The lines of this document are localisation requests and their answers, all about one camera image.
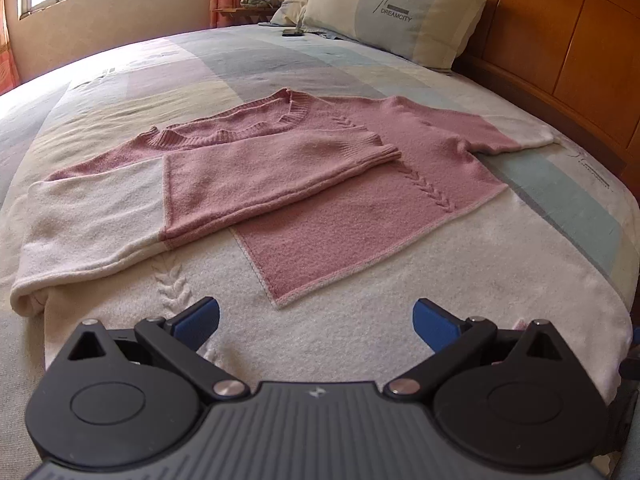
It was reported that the wooden bed headboard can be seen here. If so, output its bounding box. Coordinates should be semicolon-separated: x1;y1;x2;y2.
310;0;640;188

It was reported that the small wooden bedside stand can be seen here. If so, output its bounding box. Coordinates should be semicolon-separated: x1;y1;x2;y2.
212;7;277;29

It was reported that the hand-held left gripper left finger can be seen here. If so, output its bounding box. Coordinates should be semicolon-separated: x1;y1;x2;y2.
67;296;251;401

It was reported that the pink and white knit sweater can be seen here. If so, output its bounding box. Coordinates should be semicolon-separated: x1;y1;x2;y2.
10;87;632;411

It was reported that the bed with striped sheet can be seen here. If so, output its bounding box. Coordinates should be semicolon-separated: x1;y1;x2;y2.
0;20;640;466

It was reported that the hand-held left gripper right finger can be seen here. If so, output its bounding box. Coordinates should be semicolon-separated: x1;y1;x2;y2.
385;297;566;401

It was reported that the large printed pastel pillow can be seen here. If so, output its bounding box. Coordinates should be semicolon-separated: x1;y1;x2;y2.
297;0;501;72

